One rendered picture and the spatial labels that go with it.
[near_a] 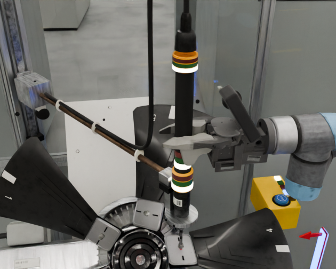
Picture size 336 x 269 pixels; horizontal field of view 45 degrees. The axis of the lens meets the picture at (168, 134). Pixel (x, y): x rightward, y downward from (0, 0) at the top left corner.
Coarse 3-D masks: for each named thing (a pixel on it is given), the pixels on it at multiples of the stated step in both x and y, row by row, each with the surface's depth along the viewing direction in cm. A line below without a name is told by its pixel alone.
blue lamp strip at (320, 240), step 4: (320, 236) 97; (324, 236) 96; (320, 240) 98; (316, 244) 100; (320, 244) 98; (316, 248) 100; (320, 248) 98; (316, 252) 100; (320, 252) 98; (316, 256) 100; (312, 260) 103; (316, 260) 100; (312, 264) 103; (316, 264) 100; (312, 268) 103
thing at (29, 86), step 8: (24, 72) 121; (16, 80) 118; (24, 80) 118; (32, 80) 118; (40, 80) 118; (48, 80) 118; (16, 88) 120; (24, 88) 116; (32, 88) 115; (40, 88) 116; (48, 88) 118; (24, 96) 118; (32, 96) 116; (32, 104) 117; (40, 104) 118
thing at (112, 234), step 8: (96, 224) 89; (104, 224) 88; (96, 232) 90; (104, 232) 90; (112, 232) 89; (120, 232) 88; (96, 240) 92; (104, 240) 91; (112, 240) 90; (104, 248) 93
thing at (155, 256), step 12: (132, 228) 95; (144, 228) 96; (120, 240) 84; (132, 240) 85; (144, 240) 86; (156, 240) 85; (108, 252) 94; (120, 252) 84; (132, 252) 85; (144, 252) 85; (156, 252) 85; (120, 264) 84; (132, 264) 85; (144, 264) 85; (156, 264) 85; (168, 264) 85
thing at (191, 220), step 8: (168, 168) 85; (160, 176) 84; (168, 176) 83; (160, 184) 84; (168, 184) 83; (168, 192) 83; (168, 200) 85; (168, 208) 86; (192, 208) 87; (168, 216) 85; (192, 216) 85; (176, 224) 83; (184, 224) 83; (192, 224) 84
